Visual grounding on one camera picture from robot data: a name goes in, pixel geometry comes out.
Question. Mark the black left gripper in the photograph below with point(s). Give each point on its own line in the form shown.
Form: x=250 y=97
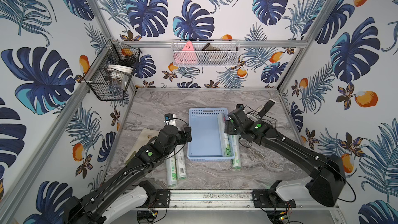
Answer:
x=186 y=135

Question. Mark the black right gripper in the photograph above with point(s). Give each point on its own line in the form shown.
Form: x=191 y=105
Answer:
x=228 y=128

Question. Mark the plastic wrap roll with barcode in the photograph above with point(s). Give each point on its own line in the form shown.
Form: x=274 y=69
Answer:
x=180 y=163

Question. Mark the plastic wrap roll red logo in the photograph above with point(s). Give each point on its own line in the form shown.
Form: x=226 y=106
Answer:
x=224 y=139

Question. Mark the plastic wrap roll green label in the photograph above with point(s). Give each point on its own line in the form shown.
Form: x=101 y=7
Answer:
x=236 y=163

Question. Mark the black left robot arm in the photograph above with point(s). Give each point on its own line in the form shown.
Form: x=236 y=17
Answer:
x=110 y=201

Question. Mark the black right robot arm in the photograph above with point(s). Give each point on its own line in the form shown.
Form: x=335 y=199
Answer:
x=326 y=172

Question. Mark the light blue perforated plastic basket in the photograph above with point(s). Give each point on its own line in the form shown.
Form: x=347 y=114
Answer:
x=205 y=145

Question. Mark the black handheld remote tool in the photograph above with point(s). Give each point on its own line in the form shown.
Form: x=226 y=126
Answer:
x=262 y=111

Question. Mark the beige cloth pouch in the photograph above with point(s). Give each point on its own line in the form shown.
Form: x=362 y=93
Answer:
x=145 y=136

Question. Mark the pink triangular item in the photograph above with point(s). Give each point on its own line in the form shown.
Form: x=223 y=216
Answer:
x=187 y=56

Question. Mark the white wire wall shelf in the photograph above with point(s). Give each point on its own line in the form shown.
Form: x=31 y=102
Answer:
x=217 y=52

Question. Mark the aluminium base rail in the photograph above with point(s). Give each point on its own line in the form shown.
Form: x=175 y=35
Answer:
x=181 y=200

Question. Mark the black wire wall basket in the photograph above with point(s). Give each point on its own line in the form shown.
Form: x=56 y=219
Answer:
x=110 y=76

